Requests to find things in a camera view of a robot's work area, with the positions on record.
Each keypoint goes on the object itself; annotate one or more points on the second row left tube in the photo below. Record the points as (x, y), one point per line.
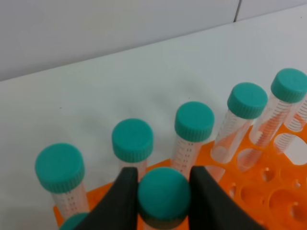
(73, 221)

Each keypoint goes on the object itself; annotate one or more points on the orange test tube rack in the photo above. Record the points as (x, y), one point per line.
(273, 192)

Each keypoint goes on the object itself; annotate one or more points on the green-capped test tube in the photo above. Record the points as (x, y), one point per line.
(164, 198)

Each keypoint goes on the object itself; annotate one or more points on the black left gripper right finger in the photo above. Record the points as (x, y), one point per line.
(211, 208)

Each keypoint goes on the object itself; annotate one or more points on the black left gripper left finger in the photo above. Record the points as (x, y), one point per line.
(118, 209)

